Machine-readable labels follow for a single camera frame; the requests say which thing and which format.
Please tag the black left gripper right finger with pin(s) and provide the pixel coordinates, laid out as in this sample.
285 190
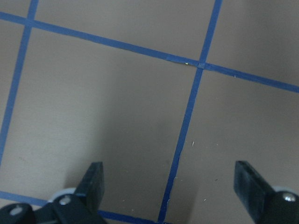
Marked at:
264 203

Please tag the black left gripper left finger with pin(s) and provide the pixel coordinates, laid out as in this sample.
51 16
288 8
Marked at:
79 207

